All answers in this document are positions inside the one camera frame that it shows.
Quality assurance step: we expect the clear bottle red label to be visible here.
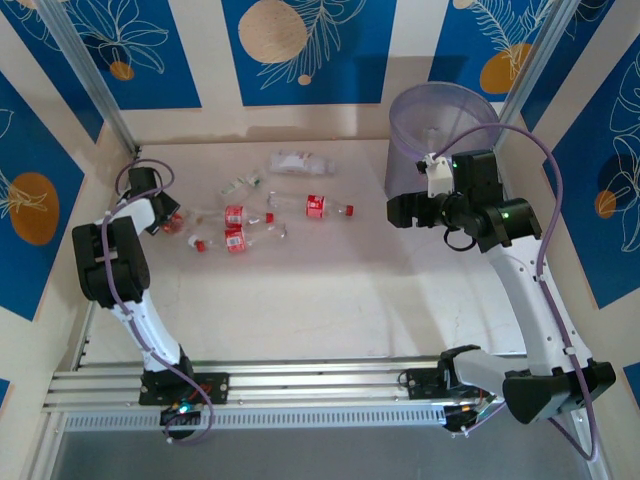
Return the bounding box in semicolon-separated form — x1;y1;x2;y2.
187;203;276;230
193;224;290;256
160;212;190;237
267;192;357;221

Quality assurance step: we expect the small clear bottle green label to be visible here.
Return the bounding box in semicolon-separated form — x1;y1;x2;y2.
218;169;265;197

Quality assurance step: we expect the translucent purple plastic bin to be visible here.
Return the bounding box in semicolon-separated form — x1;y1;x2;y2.
383;82;502;200

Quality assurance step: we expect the small electronics board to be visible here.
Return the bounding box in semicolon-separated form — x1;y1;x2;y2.
159;402;202;427
442;399;501;434

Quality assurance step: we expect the black cable loop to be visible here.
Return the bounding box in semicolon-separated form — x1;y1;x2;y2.
442;228;476;254

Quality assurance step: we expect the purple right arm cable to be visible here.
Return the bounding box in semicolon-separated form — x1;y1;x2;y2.
433;123;599;464

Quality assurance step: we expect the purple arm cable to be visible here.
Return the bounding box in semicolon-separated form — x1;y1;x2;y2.
433;123;599;464
102;158;216;446

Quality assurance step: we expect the aluminium frame post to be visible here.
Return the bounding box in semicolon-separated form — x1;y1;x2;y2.
35;0;142;154
492;0;589;151

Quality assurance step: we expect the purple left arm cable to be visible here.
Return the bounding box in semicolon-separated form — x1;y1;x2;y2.
102;158;216;446

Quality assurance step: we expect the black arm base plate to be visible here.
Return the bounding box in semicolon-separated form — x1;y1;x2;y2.
138;372;232;406
405;368;451;401

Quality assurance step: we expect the aluminium frame beam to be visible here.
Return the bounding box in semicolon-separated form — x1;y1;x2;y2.
42;355;586;419

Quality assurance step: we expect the slotted grey cable duct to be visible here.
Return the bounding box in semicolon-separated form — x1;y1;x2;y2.
63;405;449;432

